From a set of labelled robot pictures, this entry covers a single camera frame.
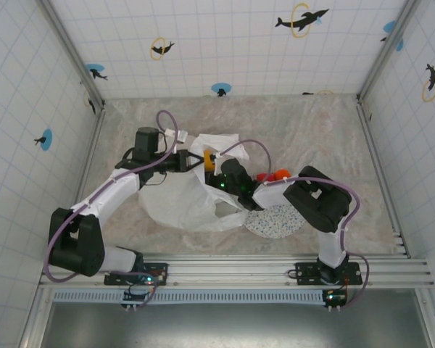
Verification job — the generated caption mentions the yellow orange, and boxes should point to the yellow orange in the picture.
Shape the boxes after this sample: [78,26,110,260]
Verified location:
[202,149,218,173]

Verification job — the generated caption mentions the white plastic bag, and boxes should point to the white plastic bag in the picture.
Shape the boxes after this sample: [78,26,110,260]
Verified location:
[137,133,257,233]

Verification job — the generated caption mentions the speckled white plate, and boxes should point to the speckled white plate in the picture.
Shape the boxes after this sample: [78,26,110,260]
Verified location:
[243,204,307,239]

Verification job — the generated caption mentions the shark on blue circle sticker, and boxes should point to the shark on blue circle sticker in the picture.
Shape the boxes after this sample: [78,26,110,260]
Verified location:
[86,63,109,81]

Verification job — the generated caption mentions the seal on blue circle sticker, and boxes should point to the seal on blue circle sticker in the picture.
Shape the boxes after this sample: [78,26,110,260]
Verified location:
[34,128,54,152]

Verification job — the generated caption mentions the small controller board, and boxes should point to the small controller board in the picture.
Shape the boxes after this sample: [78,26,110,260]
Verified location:
[121,291,148,310]
[322,289,348,310]

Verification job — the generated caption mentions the grey metal panel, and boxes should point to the grey metal panel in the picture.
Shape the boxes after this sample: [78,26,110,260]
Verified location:
[39,301,434,348]

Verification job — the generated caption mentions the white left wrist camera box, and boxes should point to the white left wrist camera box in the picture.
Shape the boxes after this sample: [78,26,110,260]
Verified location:
[165,129,188,143]

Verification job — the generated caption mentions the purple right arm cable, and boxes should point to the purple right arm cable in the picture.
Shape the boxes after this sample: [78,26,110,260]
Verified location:
[217,139,370,310]

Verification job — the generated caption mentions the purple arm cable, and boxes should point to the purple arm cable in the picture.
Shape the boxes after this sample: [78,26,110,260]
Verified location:
[42,109,181,308]
[217,139,370,310]

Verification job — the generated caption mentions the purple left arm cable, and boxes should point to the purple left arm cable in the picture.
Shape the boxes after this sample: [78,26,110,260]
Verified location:
[42,109,181,308]

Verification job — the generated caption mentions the small blue circle wall sticker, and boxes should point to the small blue circle wall sticker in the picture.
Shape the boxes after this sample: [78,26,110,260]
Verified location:
[210,82,232,98]

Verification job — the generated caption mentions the aluminium side rail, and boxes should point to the aluminium side rail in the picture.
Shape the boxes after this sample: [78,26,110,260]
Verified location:
[72,107,108,202]
[355,97,413,259]

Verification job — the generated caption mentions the aluminium mounting rail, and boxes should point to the aluminium mounting rail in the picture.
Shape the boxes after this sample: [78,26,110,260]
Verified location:
[38,252,435,290]

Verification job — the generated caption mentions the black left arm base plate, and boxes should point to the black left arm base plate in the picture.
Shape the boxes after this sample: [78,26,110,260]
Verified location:
[104,261,169,287]

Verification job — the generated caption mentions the seal and ring wall sticker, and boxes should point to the seal and ring wall sticker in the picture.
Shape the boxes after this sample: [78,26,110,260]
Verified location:
[150,36,175,61]

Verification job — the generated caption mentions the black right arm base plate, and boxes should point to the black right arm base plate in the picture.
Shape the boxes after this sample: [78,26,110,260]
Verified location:
[295,261,363,286]

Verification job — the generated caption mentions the white slotted cable duct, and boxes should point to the white slotted cable duct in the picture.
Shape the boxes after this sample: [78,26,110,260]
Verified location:
[52,289,329,305]

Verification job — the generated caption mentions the aluminium frame post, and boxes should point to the aluminium frame post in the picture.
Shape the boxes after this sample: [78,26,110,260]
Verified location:
[357,0,421,104]
[36,0,107,109]

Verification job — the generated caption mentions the dolphin and ring wall sticker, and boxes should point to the dolphin and ring wall sticker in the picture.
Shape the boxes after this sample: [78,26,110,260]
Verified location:
[274,2,330,39]

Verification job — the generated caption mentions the orca and ring wall sticker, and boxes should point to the orca and ring wall sticker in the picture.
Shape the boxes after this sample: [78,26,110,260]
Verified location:
[421,63,435,103]

